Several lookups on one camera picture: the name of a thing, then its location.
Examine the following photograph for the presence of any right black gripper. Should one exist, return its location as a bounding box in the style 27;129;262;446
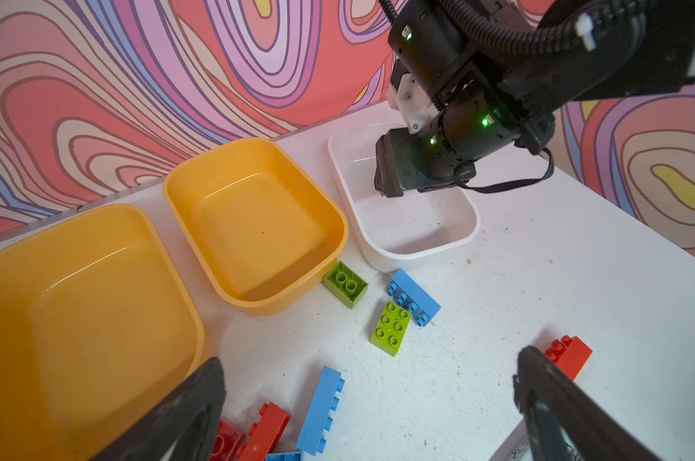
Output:
373;74;555;198

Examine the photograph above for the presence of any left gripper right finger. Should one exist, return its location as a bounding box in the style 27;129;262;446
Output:
514;346;658;460

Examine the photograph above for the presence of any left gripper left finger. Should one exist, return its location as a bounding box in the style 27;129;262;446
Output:
93;357;226;460

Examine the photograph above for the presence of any red lego brick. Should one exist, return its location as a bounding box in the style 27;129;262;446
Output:
209;419;245;461
544;335;592;380
235;403;291;461

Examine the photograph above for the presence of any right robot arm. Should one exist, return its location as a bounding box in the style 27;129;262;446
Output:
374;1;695;198

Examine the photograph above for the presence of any white plastic bin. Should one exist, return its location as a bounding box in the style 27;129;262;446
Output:
327;123;481;273

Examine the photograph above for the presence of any left yellow plastic bin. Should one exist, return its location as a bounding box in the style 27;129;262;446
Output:
0;205;210;460

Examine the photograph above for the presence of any yellow plastic bin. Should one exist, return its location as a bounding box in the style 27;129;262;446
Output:
163;138;349;317
0;205;210;460

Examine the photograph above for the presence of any long blue lego brick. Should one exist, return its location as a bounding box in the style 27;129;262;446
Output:
297;366;345;456

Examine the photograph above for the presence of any green square lego brick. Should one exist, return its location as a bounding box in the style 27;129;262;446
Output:
322;261;368;309

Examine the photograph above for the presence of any right yellow plastic bin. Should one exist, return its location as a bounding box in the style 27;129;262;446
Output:
163;138;349;317

